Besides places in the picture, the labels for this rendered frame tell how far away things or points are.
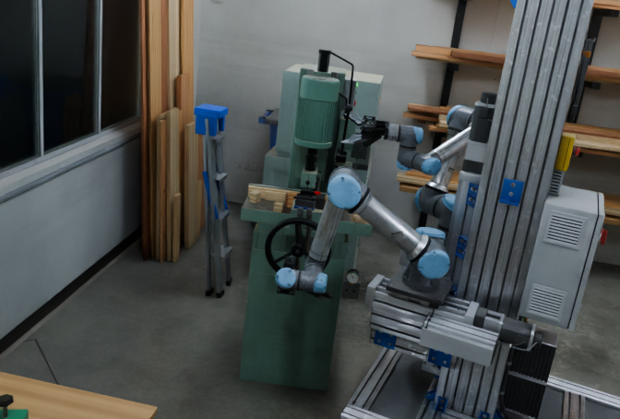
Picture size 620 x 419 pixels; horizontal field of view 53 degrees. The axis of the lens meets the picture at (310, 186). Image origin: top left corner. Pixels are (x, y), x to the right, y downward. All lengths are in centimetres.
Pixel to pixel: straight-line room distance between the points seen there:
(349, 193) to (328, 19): 313
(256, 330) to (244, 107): 269
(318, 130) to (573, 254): 117
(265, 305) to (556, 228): 137
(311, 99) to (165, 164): 166
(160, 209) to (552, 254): 262
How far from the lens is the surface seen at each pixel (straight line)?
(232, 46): 532
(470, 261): 258
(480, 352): 238
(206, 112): 364
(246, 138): 540
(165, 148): 414
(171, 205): 425
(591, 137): 491
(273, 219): 282
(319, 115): 276
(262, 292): 297
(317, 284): 233
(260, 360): 316
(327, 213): 236
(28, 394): 229
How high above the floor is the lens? 186
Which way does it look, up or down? 17 degrees down
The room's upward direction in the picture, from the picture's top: 7 degrees clockwise
